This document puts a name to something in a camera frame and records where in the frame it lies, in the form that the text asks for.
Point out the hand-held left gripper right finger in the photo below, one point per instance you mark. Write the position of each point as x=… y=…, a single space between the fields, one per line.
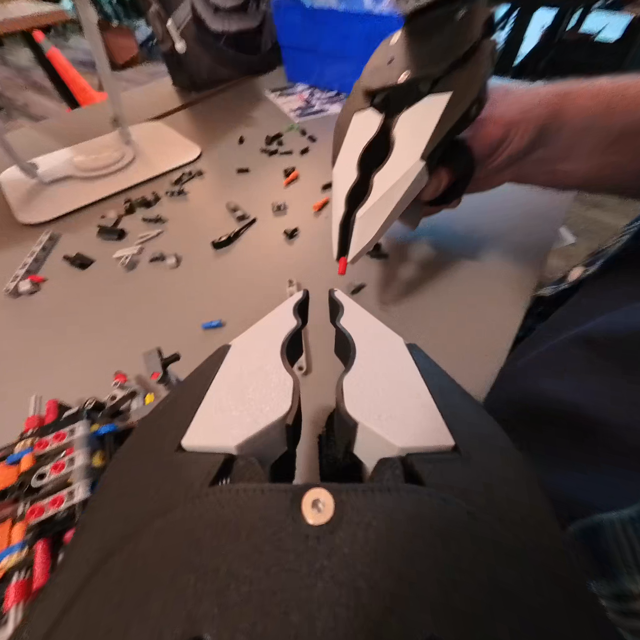
x=395 y=395

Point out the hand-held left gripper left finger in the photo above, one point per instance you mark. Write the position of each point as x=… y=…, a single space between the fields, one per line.
x=240 y=395

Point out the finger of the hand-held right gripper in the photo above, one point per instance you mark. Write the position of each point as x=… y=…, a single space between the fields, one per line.
x=352 y=160
x=410 y=150

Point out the small red lego pin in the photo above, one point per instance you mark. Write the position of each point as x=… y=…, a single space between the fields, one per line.
x=342 y=265

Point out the person's right forearm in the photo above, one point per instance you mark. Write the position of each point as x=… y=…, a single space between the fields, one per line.
x=600 y=135

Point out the orange lego pin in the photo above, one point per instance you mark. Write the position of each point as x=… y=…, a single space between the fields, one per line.
x=291 y=177
x=321 y=204

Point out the lego instruction booklet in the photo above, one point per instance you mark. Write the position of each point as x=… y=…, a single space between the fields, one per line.
x=305 y=102

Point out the blue lego pin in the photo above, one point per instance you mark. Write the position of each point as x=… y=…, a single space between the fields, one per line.
x=212 y=325

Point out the small grey lego block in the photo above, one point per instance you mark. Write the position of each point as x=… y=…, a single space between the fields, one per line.
x=279 y=207

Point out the grey and dark lego connector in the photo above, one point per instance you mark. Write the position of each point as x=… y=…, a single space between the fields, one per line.
x=157 y=258

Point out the light grey lego piece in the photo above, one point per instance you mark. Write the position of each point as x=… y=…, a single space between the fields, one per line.
x=127 y=256

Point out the light grey lego bar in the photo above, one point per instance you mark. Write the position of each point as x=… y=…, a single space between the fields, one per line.
x=149 y=236

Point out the multicoloured lego technic assembly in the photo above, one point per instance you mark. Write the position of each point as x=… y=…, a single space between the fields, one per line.
x=50 y=470

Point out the scattered small black lego pieces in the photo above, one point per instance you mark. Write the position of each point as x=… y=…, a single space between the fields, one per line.
x=111 y=232

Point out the long grey lego beam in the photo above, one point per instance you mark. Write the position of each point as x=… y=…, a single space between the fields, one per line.
x=30 y=265

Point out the person's right hand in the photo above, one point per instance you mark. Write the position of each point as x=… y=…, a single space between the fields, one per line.
x=510 y=145

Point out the blue plastic bin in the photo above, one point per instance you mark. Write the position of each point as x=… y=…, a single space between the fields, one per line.
x=325 y=45

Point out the dark framed window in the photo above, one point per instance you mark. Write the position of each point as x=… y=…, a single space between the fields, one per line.
x=550 y=30

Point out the dark brown lever piece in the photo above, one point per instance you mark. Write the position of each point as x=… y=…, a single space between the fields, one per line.
x=232 y=235

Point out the black bag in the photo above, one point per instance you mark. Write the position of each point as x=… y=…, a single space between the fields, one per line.
x=220 y=55

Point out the person's dark navy shirt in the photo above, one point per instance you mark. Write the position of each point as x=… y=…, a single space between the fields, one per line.
x=575 y=375

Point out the white lamp stand base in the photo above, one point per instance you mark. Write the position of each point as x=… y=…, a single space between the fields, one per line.
x=150 y=145

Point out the orange traffic cone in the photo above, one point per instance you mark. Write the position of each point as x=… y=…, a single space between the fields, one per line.
x=70 y=80

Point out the wooden side table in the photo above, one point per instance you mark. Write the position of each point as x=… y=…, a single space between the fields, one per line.
x=25 y=17

